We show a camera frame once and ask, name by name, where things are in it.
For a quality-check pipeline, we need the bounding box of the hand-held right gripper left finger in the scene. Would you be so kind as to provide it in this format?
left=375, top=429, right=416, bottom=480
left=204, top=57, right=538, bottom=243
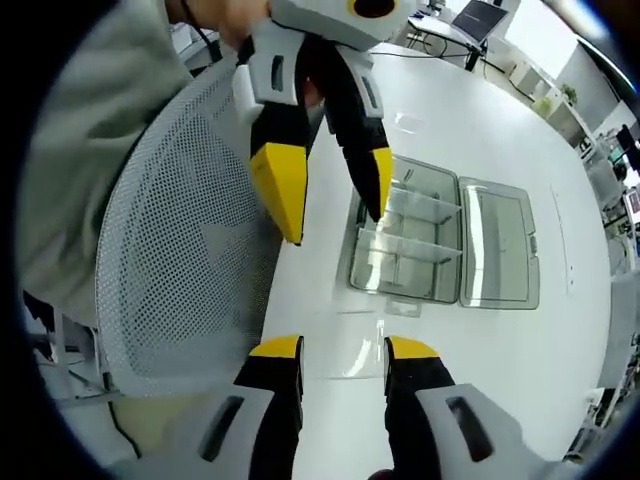
left=164, top=333, right=306, bottom=480

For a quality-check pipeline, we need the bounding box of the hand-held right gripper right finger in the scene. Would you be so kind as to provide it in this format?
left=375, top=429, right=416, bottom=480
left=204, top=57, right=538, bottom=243
left=383, top=335, right=527, bottom=480

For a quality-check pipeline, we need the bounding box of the clear grey guide fixture box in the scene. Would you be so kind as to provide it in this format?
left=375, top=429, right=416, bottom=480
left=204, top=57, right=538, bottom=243
left=347, top=154, right=542, bottom=318

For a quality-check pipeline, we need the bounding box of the person's left hand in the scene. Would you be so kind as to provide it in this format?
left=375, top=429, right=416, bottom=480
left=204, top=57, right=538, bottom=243
left=218, top=0, right=275, bottom=52

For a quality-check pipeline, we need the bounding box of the white mesh office chair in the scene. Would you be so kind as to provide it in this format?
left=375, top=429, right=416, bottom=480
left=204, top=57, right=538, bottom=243
left=94, top=52, right=314, bottom=401

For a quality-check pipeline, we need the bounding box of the person's torso in grey shirt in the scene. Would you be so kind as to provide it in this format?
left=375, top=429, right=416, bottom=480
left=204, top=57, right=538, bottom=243
left=17, top=0, right=236, bottom=324

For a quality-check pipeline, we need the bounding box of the white open shelf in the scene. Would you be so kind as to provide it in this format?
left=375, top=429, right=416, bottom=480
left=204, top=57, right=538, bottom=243
left=509, top=59, right=599, bottom=149

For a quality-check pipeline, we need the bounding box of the black wearable device cable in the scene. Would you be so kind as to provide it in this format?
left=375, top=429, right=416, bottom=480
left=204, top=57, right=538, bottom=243
left=182, top=0, right=225, bottom=65

